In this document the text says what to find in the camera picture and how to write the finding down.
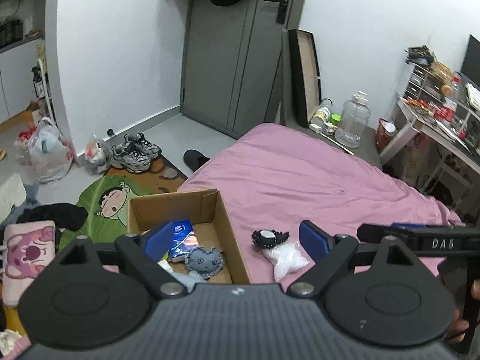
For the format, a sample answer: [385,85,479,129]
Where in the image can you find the black clothing on floor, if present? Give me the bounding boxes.
[16,203,89,232]

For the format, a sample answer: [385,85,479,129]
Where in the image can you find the grey sneaker left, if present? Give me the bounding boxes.
[110,138,151,173]

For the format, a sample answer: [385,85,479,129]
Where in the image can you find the blue purple tissue pack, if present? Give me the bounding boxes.
[168,220,199,263]

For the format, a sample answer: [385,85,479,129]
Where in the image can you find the fluffy blue plush toy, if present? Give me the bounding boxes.
[158,260,203,293]

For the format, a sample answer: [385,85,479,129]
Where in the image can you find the pink cartoon pillow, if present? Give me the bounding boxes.
[1,220,56,308]

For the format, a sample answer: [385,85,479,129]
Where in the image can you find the grey sneaker right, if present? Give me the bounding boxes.
[126,133,162,160]

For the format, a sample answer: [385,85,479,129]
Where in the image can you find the black door handle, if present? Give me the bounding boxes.
[264,0,290,24]

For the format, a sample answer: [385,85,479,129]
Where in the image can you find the white bottle green lid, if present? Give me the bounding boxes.
[329,114,342,128]

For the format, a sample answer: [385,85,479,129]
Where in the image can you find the grey sneaker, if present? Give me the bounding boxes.
[110,138,151,173]
[126,133,162,160]

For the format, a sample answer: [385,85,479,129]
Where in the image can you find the white cabinet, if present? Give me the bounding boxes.
[0,37,44,123]

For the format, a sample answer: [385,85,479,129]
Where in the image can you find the small plastic bag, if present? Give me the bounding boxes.
[84,135,112,175]

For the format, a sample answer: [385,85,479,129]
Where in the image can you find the clear plastic jar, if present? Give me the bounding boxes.
[334,91,371,149]

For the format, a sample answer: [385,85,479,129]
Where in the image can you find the grey door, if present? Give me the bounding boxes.
[181,0,304,138]

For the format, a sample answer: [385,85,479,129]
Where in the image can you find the black framed board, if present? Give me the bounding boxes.
[287,29,321,128]

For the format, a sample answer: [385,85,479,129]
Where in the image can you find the white plastic bag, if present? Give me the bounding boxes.
[28,116,73,184]

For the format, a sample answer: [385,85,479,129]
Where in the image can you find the black slipper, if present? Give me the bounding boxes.
[183,149,210,172]

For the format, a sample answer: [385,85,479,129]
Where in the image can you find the brown cardboard box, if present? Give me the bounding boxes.
[128,189,251,284]

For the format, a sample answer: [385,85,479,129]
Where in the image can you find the pink bed sheet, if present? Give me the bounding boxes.
[179,124,460,284]

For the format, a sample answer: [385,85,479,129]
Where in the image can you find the green cartoon floor mat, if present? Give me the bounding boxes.
[58,156,187,249]

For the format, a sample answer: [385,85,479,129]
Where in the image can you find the white desk with clutter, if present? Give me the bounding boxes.
[378,44,480,211]

